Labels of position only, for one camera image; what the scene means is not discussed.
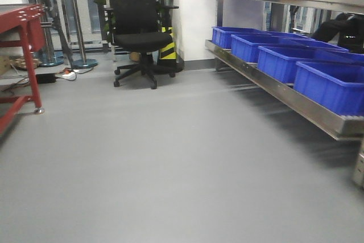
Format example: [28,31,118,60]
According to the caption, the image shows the blue plastic bin farthest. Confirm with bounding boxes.
[212,26,309,49]

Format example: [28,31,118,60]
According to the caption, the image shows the blue plastic bin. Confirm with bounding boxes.
[212,26,309,49]
[293,62,363,116]
[231,34,349,63]
[257,46,355,84]

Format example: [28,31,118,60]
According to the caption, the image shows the black office chair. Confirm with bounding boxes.
[109,0,176,89]

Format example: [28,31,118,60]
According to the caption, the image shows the blue plastic bin nearest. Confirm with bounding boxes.
[293,62,363,116]

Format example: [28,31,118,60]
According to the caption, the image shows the stainless steel shelf rack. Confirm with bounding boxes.
[204,0,364,190]

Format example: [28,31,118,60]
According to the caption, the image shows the black bag on shelf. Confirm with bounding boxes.
[311,13,363,53]

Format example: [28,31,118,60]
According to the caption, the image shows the yellow black striped post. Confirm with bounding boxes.
[157,27,177,69]

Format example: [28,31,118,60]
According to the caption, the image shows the red metal table frame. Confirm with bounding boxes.
[1,4,45,133]

